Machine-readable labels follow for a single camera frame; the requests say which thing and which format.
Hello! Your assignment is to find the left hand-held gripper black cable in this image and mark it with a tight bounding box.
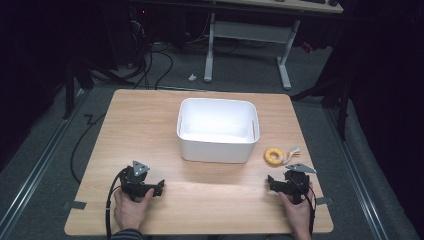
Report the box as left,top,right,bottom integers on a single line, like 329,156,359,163
105,167,130,240

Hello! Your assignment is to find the metal floor rail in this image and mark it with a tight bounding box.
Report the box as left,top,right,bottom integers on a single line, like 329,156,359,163
324,108,390,240
0,89,88,236

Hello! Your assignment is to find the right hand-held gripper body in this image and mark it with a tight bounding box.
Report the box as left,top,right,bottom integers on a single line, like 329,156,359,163
275,162,317,205

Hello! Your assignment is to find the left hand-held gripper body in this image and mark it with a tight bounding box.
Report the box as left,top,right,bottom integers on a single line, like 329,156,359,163
118,160,158,202

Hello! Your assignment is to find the person's left hand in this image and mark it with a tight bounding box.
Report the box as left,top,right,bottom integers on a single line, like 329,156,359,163
113,187,156,231

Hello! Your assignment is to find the dark computer tower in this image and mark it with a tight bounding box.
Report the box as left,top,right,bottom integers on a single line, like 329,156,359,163
109,4,155,69

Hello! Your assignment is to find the right hand-held gripper black cable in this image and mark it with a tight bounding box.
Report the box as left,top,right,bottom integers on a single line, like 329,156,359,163
289,178,317,236

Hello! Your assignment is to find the white-framed desk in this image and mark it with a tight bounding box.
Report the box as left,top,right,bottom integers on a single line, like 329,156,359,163
203,0,345,91

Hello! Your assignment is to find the yellow ring rope toy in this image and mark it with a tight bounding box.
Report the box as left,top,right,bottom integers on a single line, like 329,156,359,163
263,146,301,167

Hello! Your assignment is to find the black floor cable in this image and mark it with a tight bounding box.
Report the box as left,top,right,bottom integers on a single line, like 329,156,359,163
69,112,108,185

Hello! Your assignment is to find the bundle of black cables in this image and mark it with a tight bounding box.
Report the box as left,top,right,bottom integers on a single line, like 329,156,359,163
130,19,175,91

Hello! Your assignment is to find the person's right hand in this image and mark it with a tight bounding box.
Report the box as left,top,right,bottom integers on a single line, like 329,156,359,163
278,181,315,240

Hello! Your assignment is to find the black metal stand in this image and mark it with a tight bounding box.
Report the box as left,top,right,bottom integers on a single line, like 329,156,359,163
289,74,353,142
62,58,136,120

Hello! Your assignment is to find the white plastic bin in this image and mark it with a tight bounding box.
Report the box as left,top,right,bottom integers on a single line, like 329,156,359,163
176,97,261,165

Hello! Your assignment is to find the hand-held gripper black cable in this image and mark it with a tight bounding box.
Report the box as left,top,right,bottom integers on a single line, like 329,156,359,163
105,167,130,240
289,178,317,236

